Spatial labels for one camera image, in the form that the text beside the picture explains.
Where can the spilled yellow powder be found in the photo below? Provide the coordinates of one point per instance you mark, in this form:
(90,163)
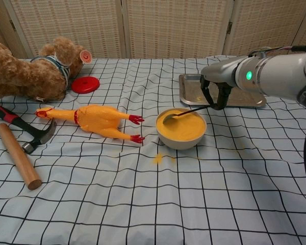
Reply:
(158,158)

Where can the brown teddy bear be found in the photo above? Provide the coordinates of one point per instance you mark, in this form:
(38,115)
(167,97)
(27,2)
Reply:
(28,74)

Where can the metal tray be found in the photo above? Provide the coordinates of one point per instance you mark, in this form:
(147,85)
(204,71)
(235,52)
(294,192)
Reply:
(191,86)

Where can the yellow rubber chicken toy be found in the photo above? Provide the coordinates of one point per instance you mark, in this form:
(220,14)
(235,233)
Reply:
(97,120)

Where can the beige folding screen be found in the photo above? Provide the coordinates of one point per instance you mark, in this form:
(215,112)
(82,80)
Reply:
(168,28)

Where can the dark metal spoon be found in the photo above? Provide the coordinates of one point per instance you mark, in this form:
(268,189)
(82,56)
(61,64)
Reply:
(183,113)

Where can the red black claw hammer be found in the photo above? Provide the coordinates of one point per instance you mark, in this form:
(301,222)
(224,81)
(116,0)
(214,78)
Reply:
(28,128)

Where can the red plastic disc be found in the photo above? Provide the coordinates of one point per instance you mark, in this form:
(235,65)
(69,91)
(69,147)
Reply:
(85,85)

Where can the wooden rolling pin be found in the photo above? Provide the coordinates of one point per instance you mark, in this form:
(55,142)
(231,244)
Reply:
(18,155)

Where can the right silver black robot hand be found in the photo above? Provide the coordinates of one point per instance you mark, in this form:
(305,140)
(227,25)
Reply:
(222,69)

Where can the blue checkered tablecloth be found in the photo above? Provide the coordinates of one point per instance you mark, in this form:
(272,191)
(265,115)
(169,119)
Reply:
(142,199)

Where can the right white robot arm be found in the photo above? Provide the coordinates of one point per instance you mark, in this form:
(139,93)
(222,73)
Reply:
(278,76)

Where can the bowl of yellow powder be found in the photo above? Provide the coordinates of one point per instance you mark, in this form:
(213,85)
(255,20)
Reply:
(181,132)

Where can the round red white tag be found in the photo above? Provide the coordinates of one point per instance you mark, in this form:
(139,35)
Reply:
(85,57)

